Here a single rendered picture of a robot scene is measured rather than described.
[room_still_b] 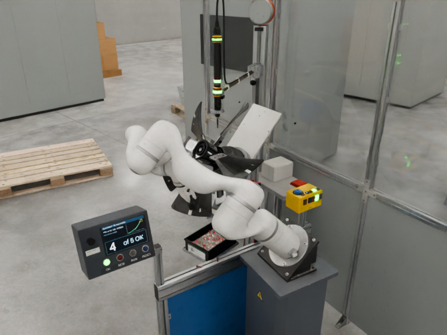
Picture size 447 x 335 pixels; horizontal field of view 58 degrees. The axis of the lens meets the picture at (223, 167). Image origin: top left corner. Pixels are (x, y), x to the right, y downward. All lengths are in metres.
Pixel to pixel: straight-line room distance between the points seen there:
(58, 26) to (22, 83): 1.11
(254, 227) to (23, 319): 2.02
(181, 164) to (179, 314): 0.81
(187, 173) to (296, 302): 0.71
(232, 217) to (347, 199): 1.18
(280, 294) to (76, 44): 6.62
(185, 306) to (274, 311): 0.44
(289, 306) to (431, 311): 0.93
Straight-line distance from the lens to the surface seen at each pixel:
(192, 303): 1.99
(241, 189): 1.44
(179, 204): 2.13
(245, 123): 2.47
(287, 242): 1.66
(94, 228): 1.51
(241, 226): 1.46
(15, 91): 7.42
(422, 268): 2.35
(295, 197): 2.05
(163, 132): 1.47
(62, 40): 7.62
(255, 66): 2.54
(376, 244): 2.47
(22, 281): 3.49
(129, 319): 2.93
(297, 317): 1.83
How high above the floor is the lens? 2.03
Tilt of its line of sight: 24 degrees down
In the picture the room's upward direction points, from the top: straight up
